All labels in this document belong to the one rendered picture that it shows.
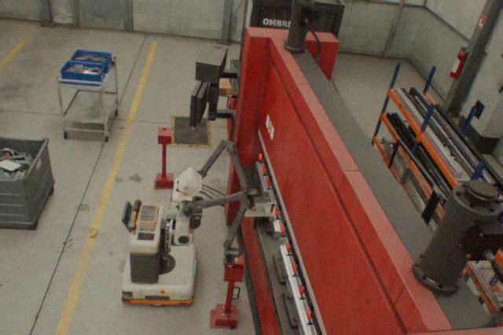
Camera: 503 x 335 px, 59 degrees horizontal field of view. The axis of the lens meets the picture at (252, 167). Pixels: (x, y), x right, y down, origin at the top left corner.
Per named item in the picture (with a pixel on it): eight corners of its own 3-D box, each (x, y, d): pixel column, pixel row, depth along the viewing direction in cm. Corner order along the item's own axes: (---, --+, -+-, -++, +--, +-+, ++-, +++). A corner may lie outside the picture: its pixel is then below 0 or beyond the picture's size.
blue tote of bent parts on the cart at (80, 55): (78, 60, 652) (76, 49, 641) (112, 64, 658) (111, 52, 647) (71, 71, 623) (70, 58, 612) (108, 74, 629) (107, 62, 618)
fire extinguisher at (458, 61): (446, 73, 823) (458, 45, 791) (455, 75, 825) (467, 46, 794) (450, 78, 809) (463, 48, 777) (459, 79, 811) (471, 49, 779)
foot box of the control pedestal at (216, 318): (210, 310, 430) (211, 302, 423) (236, 311, 432) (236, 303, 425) (209, 328, 413) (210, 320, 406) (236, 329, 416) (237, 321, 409)
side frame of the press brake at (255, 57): (223, 211, 548) (245, 26, 416) (290, 211, 565) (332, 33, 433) (225, 226, 528) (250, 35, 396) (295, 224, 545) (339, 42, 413)
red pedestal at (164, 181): (154, 179, 582) (153, 124, 534) (173, 179, 587) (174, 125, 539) (153, 189, 566) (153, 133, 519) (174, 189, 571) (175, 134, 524)
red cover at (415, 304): (268, 52, 408) (270, 37, 400) (279, 53, 410) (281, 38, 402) (416, 353, 170) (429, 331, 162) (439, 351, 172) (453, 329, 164)
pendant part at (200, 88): (197, 106, 499) (199, 76, 478) (207, 108, 499) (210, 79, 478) (189, 126, 462) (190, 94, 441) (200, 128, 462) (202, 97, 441)
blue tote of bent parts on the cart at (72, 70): (68, 72, 617) (67, 60, 607) (105, 75, 624) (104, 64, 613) (61, 83, 588) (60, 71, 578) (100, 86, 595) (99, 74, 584)
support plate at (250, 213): (242, 204, 410) (242, 203, 410) (269, 204, 415) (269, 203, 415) (244, 217, 396) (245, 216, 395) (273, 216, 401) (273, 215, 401)
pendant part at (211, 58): (200, 114, 513) (204, 43, 464) (221, 118, 513) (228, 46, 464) (190, 137, 472) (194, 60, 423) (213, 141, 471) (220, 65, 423)
